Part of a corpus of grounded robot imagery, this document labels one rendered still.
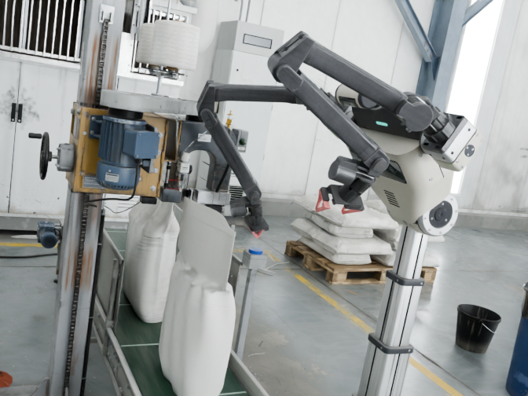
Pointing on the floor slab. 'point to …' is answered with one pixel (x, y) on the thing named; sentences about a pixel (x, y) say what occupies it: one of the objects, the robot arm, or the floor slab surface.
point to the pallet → (335, 271)
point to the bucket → (475, 327)
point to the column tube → (70, 254)
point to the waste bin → (520, 354)
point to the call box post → (245, 312)
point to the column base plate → (30, 390)
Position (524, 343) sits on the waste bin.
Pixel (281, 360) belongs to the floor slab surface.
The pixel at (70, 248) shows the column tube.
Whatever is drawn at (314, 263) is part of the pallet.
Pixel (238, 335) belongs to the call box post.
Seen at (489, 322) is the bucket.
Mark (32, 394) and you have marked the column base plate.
